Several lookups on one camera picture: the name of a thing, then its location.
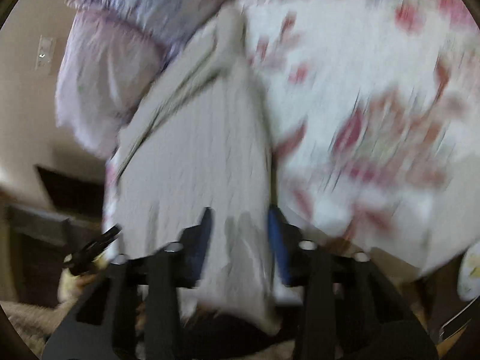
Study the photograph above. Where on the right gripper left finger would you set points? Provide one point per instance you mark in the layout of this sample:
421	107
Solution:
102	323

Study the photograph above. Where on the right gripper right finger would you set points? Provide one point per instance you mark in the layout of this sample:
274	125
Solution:
350	310

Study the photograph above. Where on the floral white bed quilt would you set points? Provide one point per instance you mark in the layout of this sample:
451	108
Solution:
372	113

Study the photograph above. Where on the pink floral left pillow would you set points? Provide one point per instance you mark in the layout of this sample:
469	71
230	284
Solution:
106	69

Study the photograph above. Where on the beige cable-knit sweater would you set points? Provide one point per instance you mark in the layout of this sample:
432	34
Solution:
199	140

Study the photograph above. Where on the white wall switch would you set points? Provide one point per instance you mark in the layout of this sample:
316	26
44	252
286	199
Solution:
45	54

